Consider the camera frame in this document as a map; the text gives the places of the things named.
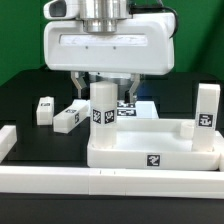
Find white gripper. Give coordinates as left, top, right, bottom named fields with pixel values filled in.
left=44, top=13, right=175, bottom=103

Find white desk top panel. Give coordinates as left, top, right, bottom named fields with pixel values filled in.
left=87, top=118, right=224, bottom=171

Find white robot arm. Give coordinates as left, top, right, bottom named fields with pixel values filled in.
left=43, top=0, right=179, bottom=103

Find fiducial marker sheet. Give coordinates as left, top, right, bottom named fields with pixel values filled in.
left=117, top=101, right=159, bottom=119

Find white U-shaped obstacle fence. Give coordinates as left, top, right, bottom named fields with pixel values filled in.
left=0, top=125, right=224, bottom=199

